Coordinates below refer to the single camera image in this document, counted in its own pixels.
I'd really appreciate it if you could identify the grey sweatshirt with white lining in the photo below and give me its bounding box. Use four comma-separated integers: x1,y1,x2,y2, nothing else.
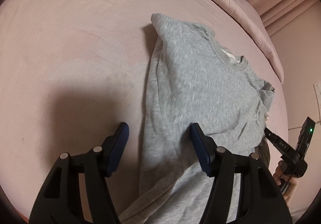
120,13,274,223

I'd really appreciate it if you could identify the person's right hand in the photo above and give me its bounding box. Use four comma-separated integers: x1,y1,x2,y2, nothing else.
273,160,300,206

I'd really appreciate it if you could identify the pink bed sheet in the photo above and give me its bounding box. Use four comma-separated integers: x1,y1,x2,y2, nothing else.
1,0,288,216

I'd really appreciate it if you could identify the white wall outlet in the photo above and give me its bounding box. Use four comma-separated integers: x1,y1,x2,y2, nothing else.
313,82,321,109

